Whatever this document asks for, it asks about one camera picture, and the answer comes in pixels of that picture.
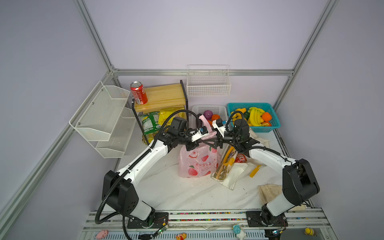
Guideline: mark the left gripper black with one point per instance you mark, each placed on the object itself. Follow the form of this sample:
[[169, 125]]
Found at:
[[193, 144]]

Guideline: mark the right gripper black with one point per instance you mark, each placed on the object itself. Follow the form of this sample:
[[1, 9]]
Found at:
[[220, 140]]

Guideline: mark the red cola can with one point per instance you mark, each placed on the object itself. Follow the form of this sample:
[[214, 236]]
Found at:
[[241, 158], [139, 93]]

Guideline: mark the white canvas tote bag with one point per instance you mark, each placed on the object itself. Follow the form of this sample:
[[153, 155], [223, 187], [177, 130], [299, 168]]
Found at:
[[229, 172]]

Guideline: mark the pink plastic grocery bag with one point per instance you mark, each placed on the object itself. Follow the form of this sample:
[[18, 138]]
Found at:
[[199, 162]]

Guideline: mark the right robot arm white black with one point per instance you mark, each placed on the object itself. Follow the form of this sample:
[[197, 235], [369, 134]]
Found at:
[[298, 179]]

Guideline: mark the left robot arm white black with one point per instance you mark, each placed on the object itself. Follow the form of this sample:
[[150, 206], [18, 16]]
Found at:
[[119, 195]]

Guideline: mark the banana bunch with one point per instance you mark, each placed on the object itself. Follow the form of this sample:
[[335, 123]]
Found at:
[[255, 118]]

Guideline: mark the yellow chips bag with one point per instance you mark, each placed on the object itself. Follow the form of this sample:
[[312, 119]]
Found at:
[[165, 113]]

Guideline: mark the yellow pear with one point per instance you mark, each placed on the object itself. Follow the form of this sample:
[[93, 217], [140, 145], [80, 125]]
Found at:
[[243, 110]]

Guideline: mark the green snack bag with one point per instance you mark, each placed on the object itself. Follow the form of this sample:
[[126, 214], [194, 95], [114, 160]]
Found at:
[[150, 122]]

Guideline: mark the small orange vegetable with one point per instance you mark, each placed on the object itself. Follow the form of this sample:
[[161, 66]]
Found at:
[[215, 117]]

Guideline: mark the white plastic vegetable basket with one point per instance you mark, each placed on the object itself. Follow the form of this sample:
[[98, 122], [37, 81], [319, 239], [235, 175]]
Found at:
[[215, 109]]

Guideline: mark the orange fruit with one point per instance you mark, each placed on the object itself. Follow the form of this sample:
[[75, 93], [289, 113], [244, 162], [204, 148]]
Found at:
[[267, 117]]

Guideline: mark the purple onion top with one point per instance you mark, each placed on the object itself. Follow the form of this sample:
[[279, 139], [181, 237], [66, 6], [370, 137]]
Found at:
[[208, 114]]

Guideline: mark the wooden two-tier shelf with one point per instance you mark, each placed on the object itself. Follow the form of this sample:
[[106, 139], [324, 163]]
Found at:
[[166, 96]]

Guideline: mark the teal plastic fruit basket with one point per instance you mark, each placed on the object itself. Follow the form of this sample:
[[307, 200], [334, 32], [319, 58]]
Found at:
[[266, 126]]

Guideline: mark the beige folded cloth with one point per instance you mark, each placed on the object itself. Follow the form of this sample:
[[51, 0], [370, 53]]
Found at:
[[273, 195]]

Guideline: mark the blue white toy figure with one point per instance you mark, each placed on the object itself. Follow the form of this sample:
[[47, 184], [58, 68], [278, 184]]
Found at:
[[239, 232]]

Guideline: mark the orange bear toy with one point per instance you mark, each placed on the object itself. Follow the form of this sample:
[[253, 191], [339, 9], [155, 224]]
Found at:
[[181, 236]]

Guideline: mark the yellow minion toy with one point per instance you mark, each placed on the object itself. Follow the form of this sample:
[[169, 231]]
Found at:
[[310, 232]]

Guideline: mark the pink pig toy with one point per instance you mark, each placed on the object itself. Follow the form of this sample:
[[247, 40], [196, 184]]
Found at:
[[102, 235]]

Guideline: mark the white wire wall basket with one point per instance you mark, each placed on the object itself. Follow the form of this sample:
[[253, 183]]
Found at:
[[208, 81]]

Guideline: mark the white mesh wall rack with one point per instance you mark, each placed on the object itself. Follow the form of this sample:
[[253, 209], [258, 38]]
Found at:
[[105, 121]]

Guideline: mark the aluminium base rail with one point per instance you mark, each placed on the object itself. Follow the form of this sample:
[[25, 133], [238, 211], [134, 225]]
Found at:
[[215, 225]]

